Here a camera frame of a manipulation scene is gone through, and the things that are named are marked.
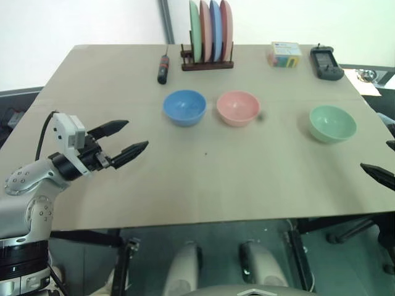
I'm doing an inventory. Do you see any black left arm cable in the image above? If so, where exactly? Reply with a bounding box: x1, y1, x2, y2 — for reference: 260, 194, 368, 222
35, 110, 59, 162

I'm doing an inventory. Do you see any green bowl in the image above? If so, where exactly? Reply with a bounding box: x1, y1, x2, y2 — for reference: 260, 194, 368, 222
309, 105, 357, 144

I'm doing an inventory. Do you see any clear box of colourful items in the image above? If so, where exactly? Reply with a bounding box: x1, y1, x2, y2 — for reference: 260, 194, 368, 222
266, 41, 303, 69

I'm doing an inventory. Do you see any grey vertical post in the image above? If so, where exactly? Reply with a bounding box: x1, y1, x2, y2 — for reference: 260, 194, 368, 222
158, 0, 175, 45

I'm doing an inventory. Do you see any black table frame strut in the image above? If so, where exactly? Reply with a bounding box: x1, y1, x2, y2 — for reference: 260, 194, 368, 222
49, 228, 142, 296
283, 215, 383, 294

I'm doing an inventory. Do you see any black chair base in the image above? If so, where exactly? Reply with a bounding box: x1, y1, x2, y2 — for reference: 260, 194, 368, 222
326, 220, 395, 274

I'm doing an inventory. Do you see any black handheld controller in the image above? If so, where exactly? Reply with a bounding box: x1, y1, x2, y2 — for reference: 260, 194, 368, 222
309, 43, 345, 82

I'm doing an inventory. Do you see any blue plate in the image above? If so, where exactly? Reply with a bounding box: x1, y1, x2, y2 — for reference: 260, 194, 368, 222
209, 0, 224, 61

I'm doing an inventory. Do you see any pink red bowl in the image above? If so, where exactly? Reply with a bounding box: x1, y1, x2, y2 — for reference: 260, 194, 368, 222
216, 91, 261, 126

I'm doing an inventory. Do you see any pink plate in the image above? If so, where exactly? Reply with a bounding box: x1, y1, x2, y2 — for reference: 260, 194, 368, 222
219, 0, 234, 62
199, 0, 214, 61

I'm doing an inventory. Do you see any silver rounded robot leg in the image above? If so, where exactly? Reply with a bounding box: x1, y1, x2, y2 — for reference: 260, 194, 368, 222
239, 240, 289, 296

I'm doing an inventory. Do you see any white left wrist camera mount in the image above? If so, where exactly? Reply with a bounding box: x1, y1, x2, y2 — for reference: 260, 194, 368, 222
51, 113, 93, 178

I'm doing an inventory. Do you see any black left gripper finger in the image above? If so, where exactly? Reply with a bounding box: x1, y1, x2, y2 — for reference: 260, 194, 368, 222
88, 120, 130, 139
110, 141, 149, 170

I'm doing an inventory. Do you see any green plate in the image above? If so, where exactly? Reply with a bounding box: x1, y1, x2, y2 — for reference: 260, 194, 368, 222
188, 0, 204, 62

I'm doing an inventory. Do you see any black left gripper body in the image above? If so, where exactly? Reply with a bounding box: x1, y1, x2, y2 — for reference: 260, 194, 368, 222
77, 133, 113, 172

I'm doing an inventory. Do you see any blue bowl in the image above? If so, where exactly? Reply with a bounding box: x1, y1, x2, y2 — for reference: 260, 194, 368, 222
162, 89, 207, 128

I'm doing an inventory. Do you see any black red screwdriver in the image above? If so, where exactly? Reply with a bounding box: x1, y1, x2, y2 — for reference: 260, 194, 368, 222
157, 44, 172, 85

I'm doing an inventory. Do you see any dark wooden plate rack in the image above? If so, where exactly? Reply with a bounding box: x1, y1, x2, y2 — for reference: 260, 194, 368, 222
180, 39, 235, 72

